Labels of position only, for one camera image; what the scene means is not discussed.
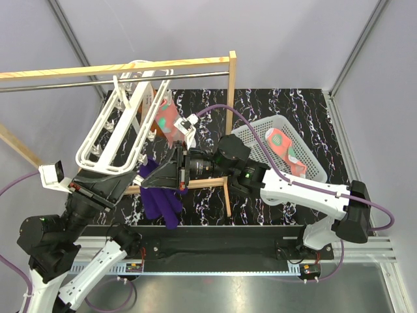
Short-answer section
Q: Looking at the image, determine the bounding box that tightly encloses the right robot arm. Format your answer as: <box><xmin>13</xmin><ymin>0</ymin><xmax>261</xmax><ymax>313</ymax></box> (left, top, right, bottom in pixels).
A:
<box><xmin>141</xmin><ymin>134</ymin><xmax>371</xmax><ymax>259</ymax></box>

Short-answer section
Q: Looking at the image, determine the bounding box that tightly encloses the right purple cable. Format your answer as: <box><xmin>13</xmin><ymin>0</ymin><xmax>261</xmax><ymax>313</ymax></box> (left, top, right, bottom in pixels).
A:
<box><xmin>197</xmin><ymin>104</ymin><xmax>397</xmax><ymax>231</ymax></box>

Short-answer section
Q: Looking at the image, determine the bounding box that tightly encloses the metal rack rod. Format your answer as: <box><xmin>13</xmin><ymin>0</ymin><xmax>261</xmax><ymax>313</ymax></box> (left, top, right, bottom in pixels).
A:
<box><xmin>1</xmin><ymin>71</ymin><xmax>229</xmax><ymax>93</ymax></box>

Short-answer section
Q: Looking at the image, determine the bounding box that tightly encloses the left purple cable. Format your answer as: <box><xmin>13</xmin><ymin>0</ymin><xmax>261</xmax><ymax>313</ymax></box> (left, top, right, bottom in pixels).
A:
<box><xmin>0</xmin><ymin>171</ymin><xmax>42</xmax><ymax>307</ymax></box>

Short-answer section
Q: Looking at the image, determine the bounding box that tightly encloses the white plastic basket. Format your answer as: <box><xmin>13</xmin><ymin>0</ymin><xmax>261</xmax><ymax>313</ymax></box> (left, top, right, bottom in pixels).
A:
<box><xmin>231</xmin><ymin>115</ymin><xmax>328</xmax><ymax>183</ymax></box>

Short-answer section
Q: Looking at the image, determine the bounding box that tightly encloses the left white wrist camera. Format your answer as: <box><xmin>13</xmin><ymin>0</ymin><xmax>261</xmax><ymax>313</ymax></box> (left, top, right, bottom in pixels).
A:
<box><xmin>38</xmin><ymin>160</ymin><xmax>72</xmax><ymax>193</ymax></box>

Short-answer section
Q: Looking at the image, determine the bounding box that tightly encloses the purple cable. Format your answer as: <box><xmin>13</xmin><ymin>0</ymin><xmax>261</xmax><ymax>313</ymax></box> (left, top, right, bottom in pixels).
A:
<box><xmin>0</xmin><ymin>171</ymin><xmax>42</xmax><ymax>307</ymax></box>
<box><xmin>197</xmin><ymin>104</ymin><xmax>397</xmax><ymax>231</ymax></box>

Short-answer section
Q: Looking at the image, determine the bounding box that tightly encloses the pink patterned sock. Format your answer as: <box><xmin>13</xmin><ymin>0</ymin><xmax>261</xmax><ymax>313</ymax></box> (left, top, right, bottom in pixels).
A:
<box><xmin>265</xmin><ymin>128</ymin><xmax>308</xmax><ymax>178</ymax></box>
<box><xmin>155</xmin><ymin>100</ymin><xmax>184</xmax><ymax>147</ymax></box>

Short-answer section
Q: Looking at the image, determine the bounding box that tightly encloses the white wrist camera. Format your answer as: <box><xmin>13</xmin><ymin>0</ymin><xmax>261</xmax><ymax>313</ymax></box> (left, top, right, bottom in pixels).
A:
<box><xmin>38</xmin><ymin>160</ymin><xmax>72</xmax><ymax>193</ymax></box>
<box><xmin>174</xmin><ymin>114</ymin><xmax>199</xmax><ymax>149</ymax></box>

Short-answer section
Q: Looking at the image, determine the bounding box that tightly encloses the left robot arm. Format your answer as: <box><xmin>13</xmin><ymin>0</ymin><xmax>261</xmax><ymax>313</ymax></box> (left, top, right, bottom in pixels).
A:
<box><xmin>17</xmin><ymin>164</ymin><xmax>141</xmax><ymax>312</ymax></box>

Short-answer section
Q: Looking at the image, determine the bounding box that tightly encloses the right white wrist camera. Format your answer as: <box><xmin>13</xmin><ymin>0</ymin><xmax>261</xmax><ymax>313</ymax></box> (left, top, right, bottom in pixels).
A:
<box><xmin>174</xmin><ymin>114</ymin><xmax>199</xmax><ymax>149</ymax></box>

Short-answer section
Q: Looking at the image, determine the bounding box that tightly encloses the white plastic clip hanger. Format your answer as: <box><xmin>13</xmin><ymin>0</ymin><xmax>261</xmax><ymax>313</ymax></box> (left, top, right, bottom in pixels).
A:
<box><xmin>76</xmin><ymin>69</ymin><xmax>174</xmax><ymax>175</ymax></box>

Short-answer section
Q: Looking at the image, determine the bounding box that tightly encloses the purple sock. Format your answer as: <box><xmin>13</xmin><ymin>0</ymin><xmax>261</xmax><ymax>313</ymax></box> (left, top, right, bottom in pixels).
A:
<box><xmin>138</xmin><ymin>158</ymin><xmax>188</xmax><ymax>231</ymax></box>

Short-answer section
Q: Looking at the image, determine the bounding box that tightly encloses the orange sock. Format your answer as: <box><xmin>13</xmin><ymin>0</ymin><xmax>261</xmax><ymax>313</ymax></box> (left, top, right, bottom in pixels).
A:
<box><xmin>137</xmin><ymin>89</ymin><xmax>167</xmax><ymax>139</ymax></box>

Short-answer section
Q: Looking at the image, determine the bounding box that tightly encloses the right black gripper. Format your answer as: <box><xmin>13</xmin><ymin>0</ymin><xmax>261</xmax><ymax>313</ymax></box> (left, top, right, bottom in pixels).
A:
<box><xmin>143</xmin><ymin>141</ymin><xmax>234</xmax><ymax>190</ymax></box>

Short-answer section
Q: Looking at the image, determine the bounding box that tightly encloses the black marbled mat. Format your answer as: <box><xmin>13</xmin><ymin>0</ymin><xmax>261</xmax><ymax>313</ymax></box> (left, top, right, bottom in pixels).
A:
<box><xmin>91</xmin><ymin>89</ymin><xmax>350</xmax><ymax>226</ymax></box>

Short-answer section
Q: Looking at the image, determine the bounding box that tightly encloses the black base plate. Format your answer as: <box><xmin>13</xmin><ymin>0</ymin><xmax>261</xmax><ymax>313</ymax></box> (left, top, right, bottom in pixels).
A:
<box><xmin>102</xmin><ymin>226</ymin><xmax>334</xmax><ymax>275</ymax></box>

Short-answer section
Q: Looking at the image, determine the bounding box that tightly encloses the wooden clothes rack frame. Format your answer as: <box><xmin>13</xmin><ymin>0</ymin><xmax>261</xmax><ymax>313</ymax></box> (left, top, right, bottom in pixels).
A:
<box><xmin>0</xmin><ymin>50</ymin><xmax>237</xmax><ymax>218</ymax></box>

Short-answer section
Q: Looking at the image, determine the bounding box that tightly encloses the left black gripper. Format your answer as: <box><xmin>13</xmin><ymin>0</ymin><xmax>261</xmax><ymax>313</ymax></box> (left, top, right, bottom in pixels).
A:
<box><xmin>63</xmin><ymin>166</ymin><xmax>139</xmax><ymax>242</ymax></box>

